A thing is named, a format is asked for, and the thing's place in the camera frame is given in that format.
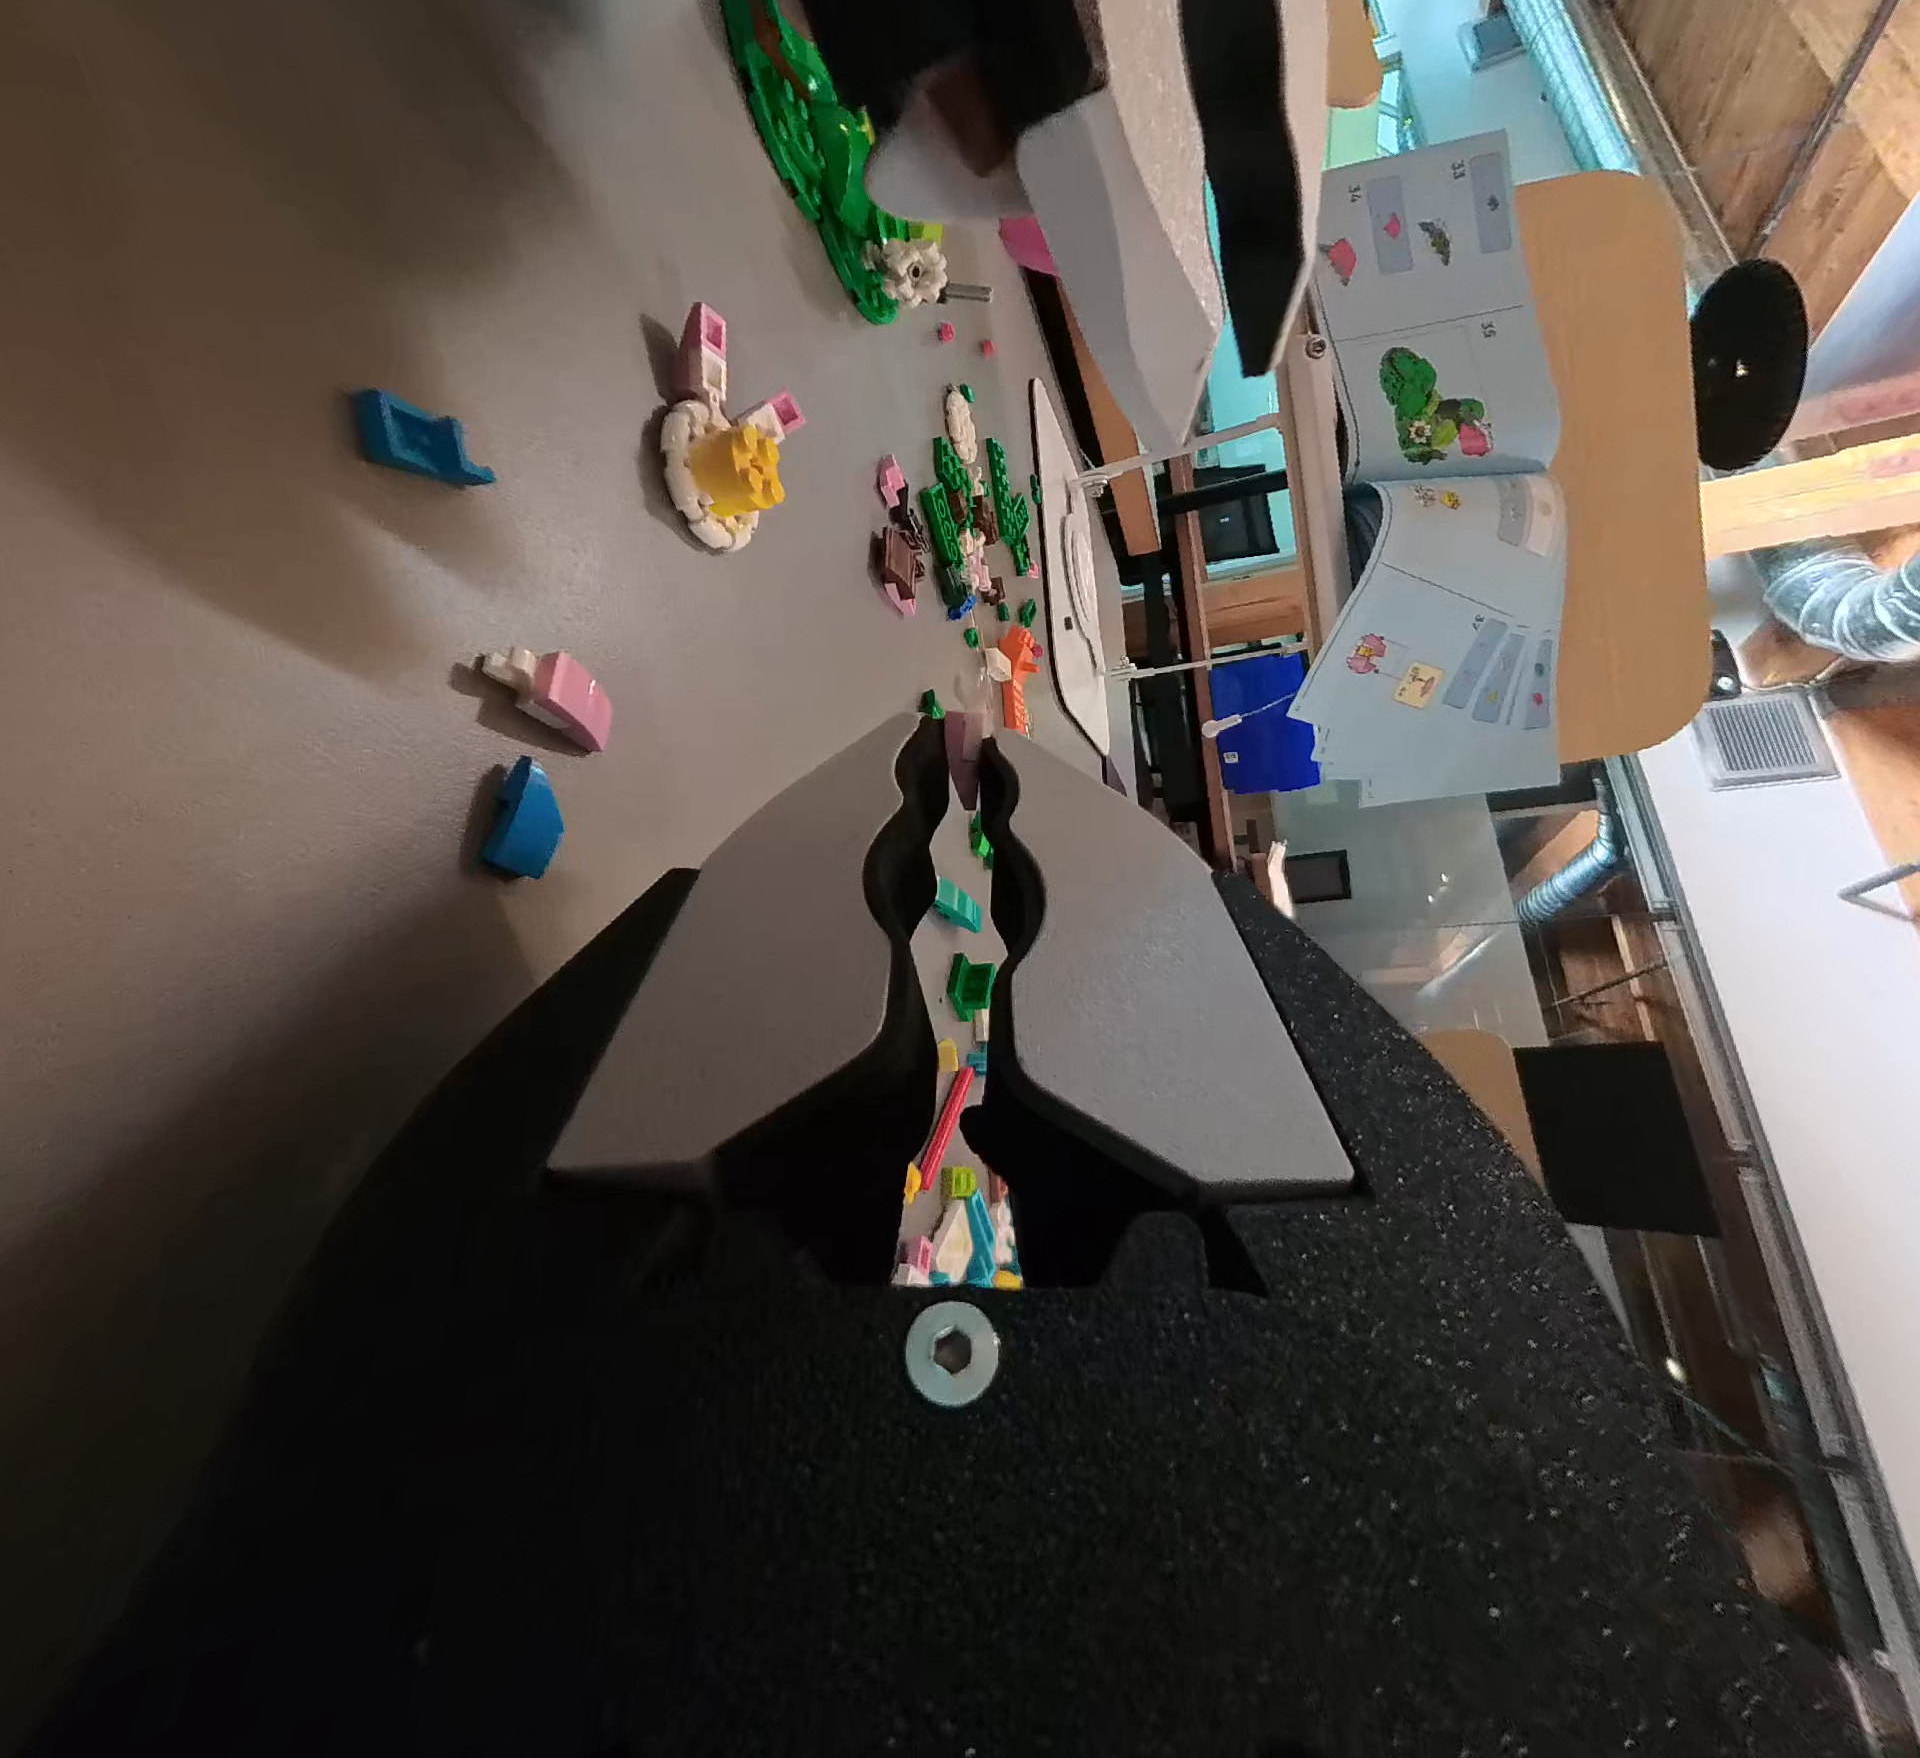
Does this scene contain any long silver ventilation duct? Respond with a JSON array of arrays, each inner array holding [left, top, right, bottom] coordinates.
[[1416, 0, 1638, 179]]

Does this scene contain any thick silver duct elbow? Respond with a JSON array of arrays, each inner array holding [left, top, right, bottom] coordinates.
[[1746, 543, 1920, 666]]

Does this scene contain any blue curved lego slope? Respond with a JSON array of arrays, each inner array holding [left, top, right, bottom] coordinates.
[[477, 756, 569, 882]]

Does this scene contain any wall vent grille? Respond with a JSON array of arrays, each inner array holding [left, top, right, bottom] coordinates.
[[1695, 690, 1841, 791]]

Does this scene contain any person's left hand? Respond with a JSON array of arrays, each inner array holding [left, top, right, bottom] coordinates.
[[930, 85, 1031, 183]]

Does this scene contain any lego instruction booklet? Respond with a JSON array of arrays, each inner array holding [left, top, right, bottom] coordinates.
[[1287, 127, 1571, 808]]

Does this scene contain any pile of green brown lego pieces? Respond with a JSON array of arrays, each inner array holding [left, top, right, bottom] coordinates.
[[870, 384, 1045, 624]]

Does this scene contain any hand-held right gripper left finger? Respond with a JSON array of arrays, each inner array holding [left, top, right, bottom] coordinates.
[[546, 712, 945, 1182]]

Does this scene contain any green lego garden build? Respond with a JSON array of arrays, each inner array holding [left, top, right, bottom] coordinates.
[[716, 0, 911, 328]]

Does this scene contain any black monitor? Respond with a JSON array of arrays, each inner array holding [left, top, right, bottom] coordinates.
[[1200, 469, 1290, 568]]

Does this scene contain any pink and white lego piece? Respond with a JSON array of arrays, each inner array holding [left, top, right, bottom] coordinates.
[[477, 645, 617, 756]]

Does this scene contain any black square panel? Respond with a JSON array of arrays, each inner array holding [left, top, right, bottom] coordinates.
[[1513, 1041, 1724, 1240]]

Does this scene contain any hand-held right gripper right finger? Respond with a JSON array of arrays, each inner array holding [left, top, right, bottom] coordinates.
[[961, 733, 1363, 1207]]

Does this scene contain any yellow and white lego flower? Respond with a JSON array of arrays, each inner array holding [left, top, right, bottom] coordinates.
[[657, 301, 810, 554]]

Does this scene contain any white book stand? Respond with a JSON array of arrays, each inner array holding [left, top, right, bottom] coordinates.
[[1026, 374, 1322, 762]]

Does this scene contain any scatter of mixed small lego bricks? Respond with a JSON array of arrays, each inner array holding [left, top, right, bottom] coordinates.
[[896, 692, 1038, 1293]]

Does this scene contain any black round disc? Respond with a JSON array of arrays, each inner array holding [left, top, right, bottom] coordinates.
[[1690, 259, 1813, 474]]

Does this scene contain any blue lego plate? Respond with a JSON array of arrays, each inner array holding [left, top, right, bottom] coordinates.
[[354, 388, 498, 490]]

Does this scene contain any thin silver duct pipe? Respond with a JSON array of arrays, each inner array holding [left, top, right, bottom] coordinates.
[[1515, 768, 1630, 928]]

